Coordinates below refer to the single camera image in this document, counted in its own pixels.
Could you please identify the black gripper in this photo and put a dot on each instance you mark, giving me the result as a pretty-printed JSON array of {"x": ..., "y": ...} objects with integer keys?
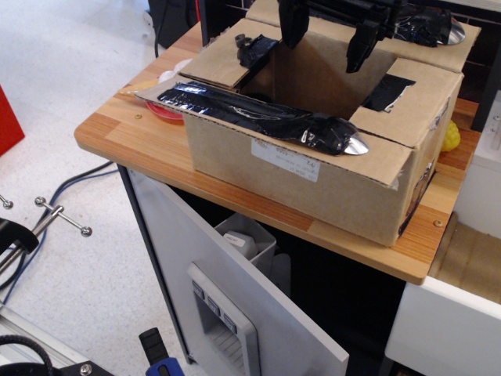
[{"x": 373, "y": 21}]

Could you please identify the brown cardboard box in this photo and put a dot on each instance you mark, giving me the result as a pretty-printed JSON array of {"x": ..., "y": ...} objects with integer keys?
[{"x": 401, "y": 101}]

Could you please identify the far spoon in black tape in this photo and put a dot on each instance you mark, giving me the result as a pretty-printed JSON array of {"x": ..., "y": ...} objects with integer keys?
[{"x": 428, "y": 26}]

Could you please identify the spoon in black tape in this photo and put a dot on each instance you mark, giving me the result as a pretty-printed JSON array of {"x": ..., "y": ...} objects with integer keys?
[
  {"x": 428, "y": 26},
  {"x": 324, "y": 133}
]

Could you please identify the near spoon in black tape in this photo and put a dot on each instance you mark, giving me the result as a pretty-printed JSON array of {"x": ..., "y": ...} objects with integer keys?
[{"x": 324, "y": 133}]

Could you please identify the yellow toy fruit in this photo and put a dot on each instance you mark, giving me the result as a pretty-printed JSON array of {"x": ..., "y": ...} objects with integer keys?
[{"x": 452, "y": 138}]

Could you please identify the red plate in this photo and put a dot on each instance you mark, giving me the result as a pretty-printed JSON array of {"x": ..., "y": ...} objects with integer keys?
[{"x": 165, "y": 114}]

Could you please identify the toy ice cream cone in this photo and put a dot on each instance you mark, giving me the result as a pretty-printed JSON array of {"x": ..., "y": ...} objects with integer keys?
[{"x": 132, "y": 90}]

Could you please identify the grey plastic bin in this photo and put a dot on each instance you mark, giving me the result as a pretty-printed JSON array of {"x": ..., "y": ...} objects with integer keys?
[{"x": 265, "y": 242}]

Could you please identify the white container in bin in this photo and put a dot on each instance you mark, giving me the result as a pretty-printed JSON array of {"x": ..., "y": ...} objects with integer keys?
[{"x": 243, "y": 243}]

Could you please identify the white cabinet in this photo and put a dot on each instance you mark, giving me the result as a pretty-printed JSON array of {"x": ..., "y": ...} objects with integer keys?
[{"x": 450, "y": 324}]

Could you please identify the red box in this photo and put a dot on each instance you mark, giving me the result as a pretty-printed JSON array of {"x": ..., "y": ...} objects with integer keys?
[{"x": 11, "y": 132}]

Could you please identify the black equipment with cable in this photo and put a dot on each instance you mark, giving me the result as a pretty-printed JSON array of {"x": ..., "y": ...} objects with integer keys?
[{"x": 171, "y": 20}]

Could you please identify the metal clamp with handle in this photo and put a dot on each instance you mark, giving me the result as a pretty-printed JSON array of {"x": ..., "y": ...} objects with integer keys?
[{"x": 24, "y": 240}]

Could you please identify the blue black tool handle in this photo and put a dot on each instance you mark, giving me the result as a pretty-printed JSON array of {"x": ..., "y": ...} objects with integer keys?
[{"x": 160, "y": 362}]

